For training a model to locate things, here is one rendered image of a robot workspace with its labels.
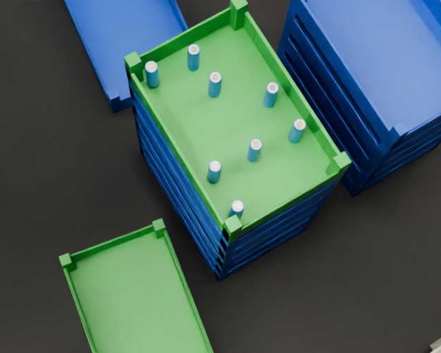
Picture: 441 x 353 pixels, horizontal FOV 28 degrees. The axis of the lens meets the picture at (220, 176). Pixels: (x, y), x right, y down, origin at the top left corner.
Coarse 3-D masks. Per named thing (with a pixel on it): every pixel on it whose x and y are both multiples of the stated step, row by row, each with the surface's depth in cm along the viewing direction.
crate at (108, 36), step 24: (72, 0) 180; (96, 0) 180; (120, 0) 180; (144, 0) 180; (168, 0) 180; (96, 24) 179; (120, 24) 179; (144, 24) 179; (168, 24) 179; (96, 48) 177; (120, 48) 178; (144, 48) 178; (96, 72) 173; (120, 72) 176; (120, 96) 175
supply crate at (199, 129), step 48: (240, 0) 129; (240, 48) 135; (144, 96) 127; (192, 96) 133; (240, 96) 133; (288, 96) 133; (192, 144) 131; (240, 144) 131; (288, 144) 132; (240, 192) 130; (288, 192) 130
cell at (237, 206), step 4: (236, 200) 123; (240, 200) 123; (232, 204) 123; (236, 204) 122; (240, 204) 122; (232, 208) 122; (236, 208) 122; (240, 208) 123; (232, 212) 124; (236, 212) 123; (240, 212) 123; (240, 216) 126
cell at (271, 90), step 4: (268, 84) 127; (272, 84) 127; (276, 84) 127; (268, 88) 127; (272, 88) 127; (276, 88) 127; (268, 92) 127; (272, 92) 127; (276, 92) 127; (264, 96) 131; (268, 96) 128; (272, 96) 128; (264, 100) 132; (268, 100) 130; (272, 100) 130; (264, 104) 133; (268, 104) 132; (272, 104) 132
